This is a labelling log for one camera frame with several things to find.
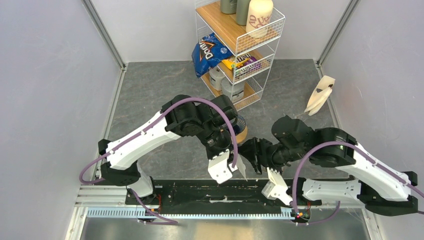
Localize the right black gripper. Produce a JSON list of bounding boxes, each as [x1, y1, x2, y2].
[[236, 136, 309, 180]]

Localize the wooden ring dripper stand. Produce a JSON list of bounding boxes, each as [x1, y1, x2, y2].
[[236, 126, 248, 145]]

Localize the single white paper filter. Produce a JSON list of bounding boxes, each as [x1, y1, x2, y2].
[[235, 154, 248, 181]]

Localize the blue ribbed coffee dripper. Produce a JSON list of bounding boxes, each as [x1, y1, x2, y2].
[[232, 115, 246, 135]]

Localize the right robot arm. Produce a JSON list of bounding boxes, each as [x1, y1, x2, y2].
[[238, 116, 419, 217]]

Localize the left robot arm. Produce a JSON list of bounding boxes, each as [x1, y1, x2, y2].
[[98, 94, 240, 205]]

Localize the paper coffee filter stack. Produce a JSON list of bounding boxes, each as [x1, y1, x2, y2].
[[304, 75, 336, 116]]

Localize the grey canister lower shelf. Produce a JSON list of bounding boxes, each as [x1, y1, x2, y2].
[[220, 79, 245, 103]]

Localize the white canister lower shelf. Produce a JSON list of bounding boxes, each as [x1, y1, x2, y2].
[[209, 66, 226, 91]]

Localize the yellow M&M candy bag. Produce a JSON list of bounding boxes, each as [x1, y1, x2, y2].
[[221, 53, 258, 73]]

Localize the blue Doritos chip bag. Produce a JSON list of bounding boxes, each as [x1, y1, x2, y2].
[[191, 33, 233, 78]]

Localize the grey green bottle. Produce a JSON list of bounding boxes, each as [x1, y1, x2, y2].
[[235, 0, 250, 26], [219, 0, 238, 15]]

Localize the cream white bottle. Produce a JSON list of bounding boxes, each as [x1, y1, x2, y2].
[[246, 0, 274, 38]]

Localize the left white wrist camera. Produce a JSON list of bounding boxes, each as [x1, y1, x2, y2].
[[207, 149, 239, 184]]

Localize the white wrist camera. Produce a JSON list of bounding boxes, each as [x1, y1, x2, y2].
[[207, 149, 239, 184], [261, 167, 293, 206]]

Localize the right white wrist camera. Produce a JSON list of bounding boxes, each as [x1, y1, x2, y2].
[[261, 167, 293, 206]]

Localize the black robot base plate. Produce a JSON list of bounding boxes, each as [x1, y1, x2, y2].
[[141, 179, 285, 215]]

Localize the white wire shelf rack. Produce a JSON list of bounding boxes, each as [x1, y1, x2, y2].
[[194, 0, 286, 110]]

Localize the aluminium rail frame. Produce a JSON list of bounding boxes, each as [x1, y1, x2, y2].
[[65, 179, 384, 240]]

